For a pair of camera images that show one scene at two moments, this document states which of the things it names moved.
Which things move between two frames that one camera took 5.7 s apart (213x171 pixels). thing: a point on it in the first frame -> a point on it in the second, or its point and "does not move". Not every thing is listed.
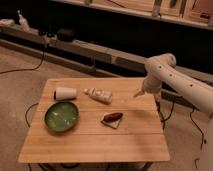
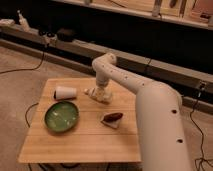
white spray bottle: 23,22 does not move
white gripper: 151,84 -> 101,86
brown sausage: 112,116 does not move
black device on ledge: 65,35 does not move
